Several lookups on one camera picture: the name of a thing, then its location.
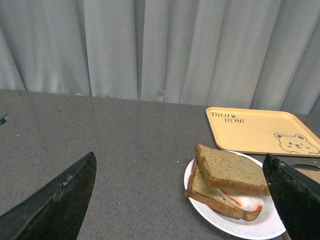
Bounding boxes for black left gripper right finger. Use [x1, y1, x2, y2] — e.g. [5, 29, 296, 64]
[262, 153, 320, 240]

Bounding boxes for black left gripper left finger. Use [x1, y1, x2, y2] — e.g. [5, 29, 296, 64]
[0, 152, 97, 240]

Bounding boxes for white plate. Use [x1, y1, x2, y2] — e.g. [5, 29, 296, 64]
[184, 157, 286, 240]

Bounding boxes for bread slice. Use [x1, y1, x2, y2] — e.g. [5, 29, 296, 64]
[194, 144, 270, 196]
[185, 159, 262, 222]

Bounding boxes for white egg filling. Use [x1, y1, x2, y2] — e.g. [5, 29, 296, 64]
[217, 188, 264, 212]

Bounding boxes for yellow bear tray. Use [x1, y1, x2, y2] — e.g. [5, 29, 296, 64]
[206, 107, 320, 158]

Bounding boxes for grey curtain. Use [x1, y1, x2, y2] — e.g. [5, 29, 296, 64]
[0, 0, 320, 115]

